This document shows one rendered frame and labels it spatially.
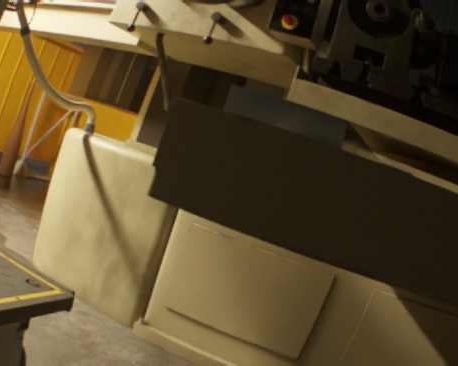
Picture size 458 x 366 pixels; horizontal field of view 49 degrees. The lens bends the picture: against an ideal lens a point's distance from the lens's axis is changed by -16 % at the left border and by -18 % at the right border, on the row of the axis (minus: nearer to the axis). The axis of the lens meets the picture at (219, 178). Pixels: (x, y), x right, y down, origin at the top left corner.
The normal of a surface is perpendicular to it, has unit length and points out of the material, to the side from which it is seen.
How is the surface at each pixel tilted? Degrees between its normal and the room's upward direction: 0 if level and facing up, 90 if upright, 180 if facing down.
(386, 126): 90
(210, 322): 90
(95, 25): 90
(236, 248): 90
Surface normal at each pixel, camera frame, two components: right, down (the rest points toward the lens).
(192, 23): -0.39, -0.11
